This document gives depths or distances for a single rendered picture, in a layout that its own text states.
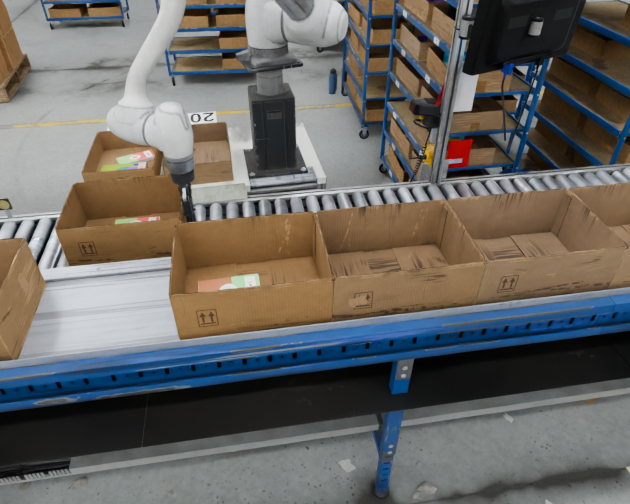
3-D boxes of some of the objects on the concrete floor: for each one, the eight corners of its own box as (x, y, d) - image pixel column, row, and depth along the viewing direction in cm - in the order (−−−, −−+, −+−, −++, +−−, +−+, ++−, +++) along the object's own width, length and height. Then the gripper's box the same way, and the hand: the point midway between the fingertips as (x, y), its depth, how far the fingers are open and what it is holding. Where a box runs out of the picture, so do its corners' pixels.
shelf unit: (377, 170, 369) (408, -181, 245) (440, 165, 375) (502, -180, 251) (419, 253, 294) (495, -193, 170) (497, 245, 300) (626, -192, 176)
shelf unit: (648, 243, 301) (880, -191, 177) (573, 251, 295) (760, -193, 171) (559, 164, 376) (679, -180, 252) (499, 170, 370) (591, -180, 246)
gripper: (192, 178, 155) (203, 239, 170) (194, 158, 165) (204, 217, 180) (168, 180, 154) (181, 241, 169) (170, 159, 164) (182, 219, 179)
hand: (191, 220), depth 172 cm, fingers closed, pressing on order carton
